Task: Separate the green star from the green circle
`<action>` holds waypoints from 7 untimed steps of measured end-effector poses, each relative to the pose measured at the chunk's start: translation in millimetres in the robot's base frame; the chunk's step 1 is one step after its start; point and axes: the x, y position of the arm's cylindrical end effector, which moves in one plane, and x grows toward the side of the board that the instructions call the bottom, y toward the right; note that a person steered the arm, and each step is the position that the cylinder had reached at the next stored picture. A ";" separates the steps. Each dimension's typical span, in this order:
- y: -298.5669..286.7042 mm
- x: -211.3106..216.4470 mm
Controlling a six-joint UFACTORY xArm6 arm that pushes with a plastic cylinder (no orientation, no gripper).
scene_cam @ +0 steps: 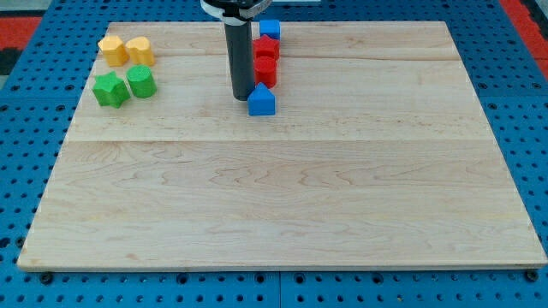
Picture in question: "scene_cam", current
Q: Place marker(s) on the blue house-shaped block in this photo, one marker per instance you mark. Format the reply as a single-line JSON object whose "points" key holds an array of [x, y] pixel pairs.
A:
{"points": [[261, 101]]}

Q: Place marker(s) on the wooden board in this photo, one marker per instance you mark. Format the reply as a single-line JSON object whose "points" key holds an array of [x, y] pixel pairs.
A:
{"points": [[379, 157]]}

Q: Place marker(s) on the red star block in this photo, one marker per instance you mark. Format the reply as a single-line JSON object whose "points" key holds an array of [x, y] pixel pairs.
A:
{"points": [[265, 46]]}

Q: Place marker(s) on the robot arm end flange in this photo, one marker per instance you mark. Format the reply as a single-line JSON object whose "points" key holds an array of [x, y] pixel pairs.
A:
{"points": [[234, 12]]}

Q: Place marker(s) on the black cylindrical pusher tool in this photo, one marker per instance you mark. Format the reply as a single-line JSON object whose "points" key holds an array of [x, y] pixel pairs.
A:
{"points": [[240, 53]]}

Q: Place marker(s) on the blue cube block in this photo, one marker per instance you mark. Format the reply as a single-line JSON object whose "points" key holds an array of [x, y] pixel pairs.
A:
{"points": [[270, 28]]}

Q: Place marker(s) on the green cylinder block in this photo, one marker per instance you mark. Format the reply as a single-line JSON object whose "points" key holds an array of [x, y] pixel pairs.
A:
{"points": [[141, 81]]}

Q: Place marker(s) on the red cylinder block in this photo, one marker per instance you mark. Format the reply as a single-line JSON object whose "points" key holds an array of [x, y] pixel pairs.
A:
{"points": [[265, 71]]}

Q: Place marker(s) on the yellow hexagon block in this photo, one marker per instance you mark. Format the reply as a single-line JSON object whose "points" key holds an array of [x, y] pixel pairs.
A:
{"points": [[113, 50]]}

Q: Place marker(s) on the yellow heart block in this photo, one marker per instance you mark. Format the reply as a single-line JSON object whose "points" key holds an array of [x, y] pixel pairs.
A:
{"points": [[140, 51]]}

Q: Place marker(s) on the green star block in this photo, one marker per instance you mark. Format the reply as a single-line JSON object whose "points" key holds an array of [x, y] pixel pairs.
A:
{"points": [[110, 90]]}

